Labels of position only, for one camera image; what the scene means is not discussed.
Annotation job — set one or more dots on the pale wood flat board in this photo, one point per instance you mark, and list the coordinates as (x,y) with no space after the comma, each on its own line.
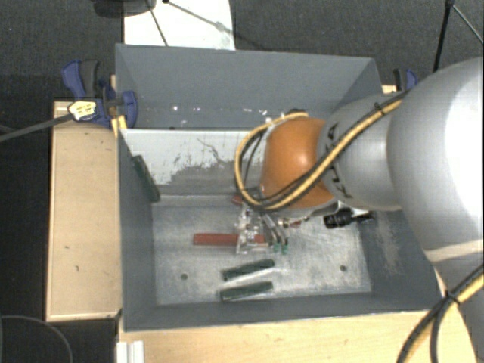
(85,210)

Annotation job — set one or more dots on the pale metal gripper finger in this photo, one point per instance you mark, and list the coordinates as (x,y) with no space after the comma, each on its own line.
(247,222)
(252,247)

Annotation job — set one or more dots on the dark green flat block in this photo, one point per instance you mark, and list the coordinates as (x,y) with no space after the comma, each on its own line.
(246,291)
(146,180)
(247,269)

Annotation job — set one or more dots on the grey metal bin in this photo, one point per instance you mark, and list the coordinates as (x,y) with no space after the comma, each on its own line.
(227,85)

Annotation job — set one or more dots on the red-brown block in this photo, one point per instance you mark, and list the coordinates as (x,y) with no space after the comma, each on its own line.
(236,200)
(213,239)

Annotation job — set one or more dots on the black cylinder on white bracket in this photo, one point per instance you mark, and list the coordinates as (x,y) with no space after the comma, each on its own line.
(338,218)

